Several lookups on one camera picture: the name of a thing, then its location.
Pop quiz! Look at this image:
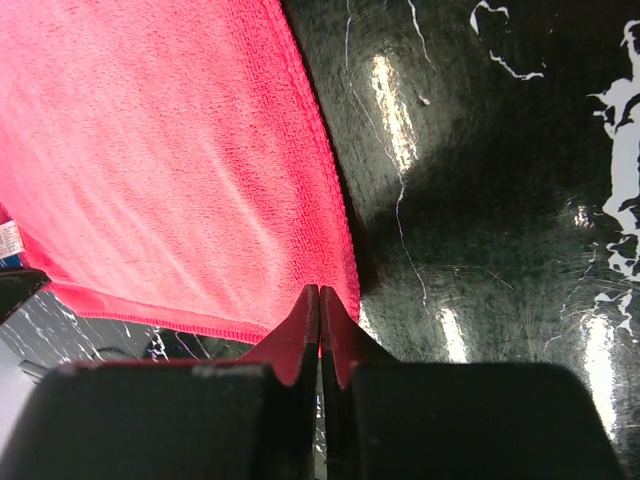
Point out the pink towel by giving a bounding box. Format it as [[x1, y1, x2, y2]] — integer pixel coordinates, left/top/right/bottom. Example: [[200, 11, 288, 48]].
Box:
[[1, 1, 360, 343]]

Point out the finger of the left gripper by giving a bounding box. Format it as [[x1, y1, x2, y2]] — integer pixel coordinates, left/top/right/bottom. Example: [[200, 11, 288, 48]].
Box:
[[0, 268, 50, 323]]

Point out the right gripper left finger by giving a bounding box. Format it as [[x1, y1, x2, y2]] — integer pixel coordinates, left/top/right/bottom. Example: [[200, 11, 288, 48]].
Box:
[[1, 286, 319, 479]]

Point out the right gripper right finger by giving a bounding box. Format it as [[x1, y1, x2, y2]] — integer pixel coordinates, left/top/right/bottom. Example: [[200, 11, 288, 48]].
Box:
[[319, 287, 624, 479]]

